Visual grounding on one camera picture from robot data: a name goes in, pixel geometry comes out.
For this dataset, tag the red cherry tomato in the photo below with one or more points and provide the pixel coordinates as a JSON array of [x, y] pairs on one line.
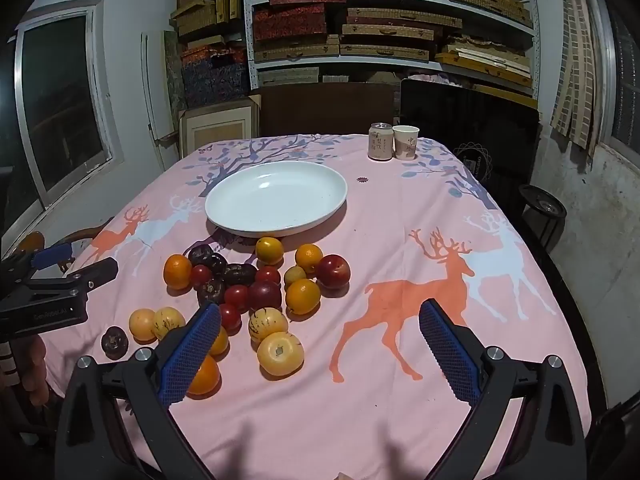
[[267, 275], [231, 317], [200, 276], [236, 297]]

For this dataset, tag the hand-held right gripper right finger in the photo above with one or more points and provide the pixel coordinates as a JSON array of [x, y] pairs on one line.
[[447, 355]]

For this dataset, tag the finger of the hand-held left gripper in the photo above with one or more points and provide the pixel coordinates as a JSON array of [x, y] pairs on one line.
[[50, 256], [95, 272]]

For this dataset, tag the beige picture frame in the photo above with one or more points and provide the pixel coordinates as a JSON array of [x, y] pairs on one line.
[[215, 127]]

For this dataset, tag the black chair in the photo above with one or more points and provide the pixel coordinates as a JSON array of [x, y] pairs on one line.
[[475, 120]]

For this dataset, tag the stack of brown woven boxes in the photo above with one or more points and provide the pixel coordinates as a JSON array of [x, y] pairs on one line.
[[395, 32]]

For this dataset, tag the stack of yellow flat boxes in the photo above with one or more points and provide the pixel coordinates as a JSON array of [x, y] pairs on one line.
[[485, 60]]

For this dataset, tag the yellow round fruit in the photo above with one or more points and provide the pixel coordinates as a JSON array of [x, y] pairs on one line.
[[142, 325]]

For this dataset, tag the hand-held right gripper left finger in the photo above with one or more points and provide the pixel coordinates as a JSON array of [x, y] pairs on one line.
[[192, 355]]

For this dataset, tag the beige drink can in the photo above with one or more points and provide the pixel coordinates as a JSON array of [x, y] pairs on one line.
[[380, 145]]

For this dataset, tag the black round stool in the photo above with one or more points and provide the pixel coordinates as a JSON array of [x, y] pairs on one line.
[[542, 207]]

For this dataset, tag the stack of red patterned boxes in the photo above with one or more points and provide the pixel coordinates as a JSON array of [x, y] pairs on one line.
[[290, 17]]

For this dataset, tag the white plate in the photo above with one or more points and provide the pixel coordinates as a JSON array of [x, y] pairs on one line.
[[275, 195]]

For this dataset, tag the beige paper cup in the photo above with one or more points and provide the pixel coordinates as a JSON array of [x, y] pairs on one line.
[[405, 144]]

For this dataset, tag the hanging tan tiled strips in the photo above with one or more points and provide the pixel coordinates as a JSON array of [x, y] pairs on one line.
[[575, 60]]

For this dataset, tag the white leaning panel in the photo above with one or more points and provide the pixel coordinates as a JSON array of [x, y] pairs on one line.
[[152, 100]]

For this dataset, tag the orange mandarin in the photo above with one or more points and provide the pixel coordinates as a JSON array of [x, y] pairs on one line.
[[269, 250], [308, 257], [221, 344], [206, 377], [177, 271], [302, 296]]

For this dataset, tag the person's left hand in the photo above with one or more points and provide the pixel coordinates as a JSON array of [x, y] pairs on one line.
[[35, 370]]

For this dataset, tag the large red plum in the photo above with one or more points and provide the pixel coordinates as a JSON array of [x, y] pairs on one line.
[[332, 271]]

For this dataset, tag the pile of tan woven boxes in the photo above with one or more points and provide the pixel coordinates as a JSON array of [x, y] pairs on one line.
[[205, 10]]

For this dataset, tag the dark purple round fruit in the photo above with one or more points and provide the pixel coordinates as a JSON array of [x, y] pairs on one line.
[[217, 263], [239, 275], [210, 292], [199, 254], [115, 342]]

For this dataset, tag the marbled grey panel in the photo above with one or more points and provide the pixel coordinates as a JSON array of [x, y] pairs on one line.
[[175, 67]]

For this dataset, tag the grey woven box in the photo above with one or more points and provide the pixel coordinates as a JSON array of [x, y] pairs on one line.
[[287, 76]]

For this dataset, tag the dark brown wooden board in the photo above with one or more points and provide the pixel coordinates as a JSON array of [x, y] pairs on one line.
[[325, 110]]

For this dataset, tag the white metal shelf rack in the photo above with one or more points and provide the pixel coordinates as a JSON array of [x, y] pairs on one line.
[[248, 20]]

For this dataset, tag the small yellow fruit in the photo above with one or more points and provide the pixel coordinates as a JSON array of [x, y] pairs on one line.
[[295, 276]]

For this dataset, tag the window with metal grille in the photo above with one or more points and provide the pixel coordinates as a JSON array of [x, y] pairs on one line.
[[622, 85]]

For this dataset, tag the pink deer print tablecloth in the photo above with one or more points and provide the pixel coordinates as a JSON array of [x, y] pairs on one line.
[[375, 240]]

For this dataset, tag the dark red plum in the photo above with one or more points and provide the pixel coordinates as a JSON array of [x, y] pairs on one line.
[[265, 296]]

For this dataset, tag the aluminium frame window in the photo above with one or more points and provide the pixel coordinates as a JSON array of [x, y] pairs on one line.
[[60, 100]]

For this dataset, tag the flat tan woven box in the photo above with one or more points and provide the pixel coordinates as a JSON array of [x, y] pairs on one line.
[[295, 51]]

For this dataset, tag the stack of blue patterned boxes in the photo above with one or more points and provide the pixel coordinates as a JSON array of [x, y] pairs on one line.
[[215, 77]]

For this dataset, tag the wooden chair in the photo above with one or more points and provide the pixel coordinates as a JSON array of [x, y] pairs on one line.
[[30, 241]]

